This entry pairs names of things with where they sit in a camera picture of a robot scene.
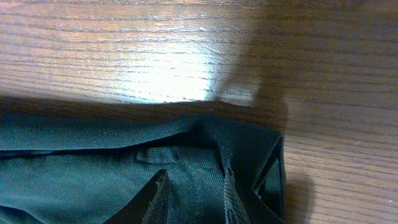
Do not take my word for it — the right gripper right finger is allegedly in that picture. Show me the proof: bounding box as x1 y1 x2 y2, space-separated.
224 169 284 224

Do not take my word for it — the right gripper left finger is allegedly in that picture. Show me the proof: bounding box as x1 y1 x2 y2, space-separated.
104 169 170 224

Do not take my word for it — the black t-shirt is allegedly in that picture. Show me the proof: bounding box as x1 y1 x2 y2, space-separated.
1 114 285 223

